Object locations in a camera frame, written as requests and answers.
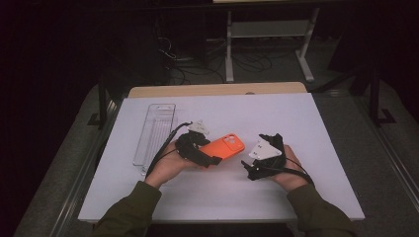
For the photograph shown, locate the left hand-held gripper cable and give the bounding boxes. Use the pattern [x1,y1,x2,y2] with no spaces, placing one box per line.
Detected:
[145,121,194,178]

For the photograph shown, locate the white metal desk frame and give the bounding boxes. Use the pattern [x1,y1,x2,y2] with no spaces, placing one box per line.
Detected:
[225,8,320,83]

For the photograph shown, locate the grey metal rail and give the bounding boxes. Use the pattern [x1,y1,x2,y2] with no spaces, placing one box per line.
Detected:
[48,98,123,237]
[357,97,419,205]

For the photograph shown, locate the right hand-held gripper cable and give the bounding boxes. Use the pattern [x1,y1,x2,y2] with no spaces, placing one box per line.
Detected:
[260,157,315,186]

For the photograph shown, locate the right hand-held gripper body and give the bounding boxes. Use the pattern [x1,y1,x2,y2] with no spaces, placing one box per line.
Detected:
[248,133,288,181]

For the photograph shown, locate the tangle of black floor cables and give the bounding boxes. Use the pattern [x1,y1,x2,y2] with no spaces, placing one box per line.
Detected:
[156,36,297,85]

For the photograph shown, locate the person's left hand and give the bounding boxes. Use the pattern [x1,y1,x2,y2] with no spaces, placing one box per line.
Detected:
[144,144,206,191]

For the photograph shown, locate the person's right hand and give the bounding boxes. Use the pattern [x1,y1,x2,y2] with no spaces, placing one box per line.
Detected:
[270,144,311,194]

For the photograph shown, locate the white table cover board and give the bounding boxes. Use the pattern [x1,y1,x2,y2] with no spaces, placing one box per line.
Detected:
[77,93,366,222]

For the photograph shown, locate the black metal stand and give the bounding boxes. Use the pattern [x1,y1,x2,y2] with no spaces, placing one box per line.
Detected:
[87,80,112,130]
[368,65,397,126]

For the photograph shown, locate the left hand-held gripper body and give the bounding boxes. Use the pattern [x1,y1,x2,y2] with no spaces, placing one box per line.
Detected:
[174,119,211,166]

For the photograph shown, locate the clear plastic tray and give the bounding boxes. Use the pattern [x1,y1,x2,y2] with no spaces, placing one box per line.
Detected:
[132,103,179,176]

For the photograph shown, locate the light wooden table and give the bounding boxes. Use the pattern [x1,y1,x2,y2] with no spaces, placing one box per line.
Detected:
[127,82,308,99]

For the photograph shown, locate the orange phone case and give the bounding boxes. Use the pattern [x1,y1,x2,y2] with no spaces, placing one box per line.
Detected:
[198,132,246,161]

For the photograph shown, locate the hand-held gripper cable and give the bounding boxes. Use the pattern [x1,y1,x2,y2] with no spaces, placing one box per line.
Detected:
[145,121,194,178]
[260,157,315,186]

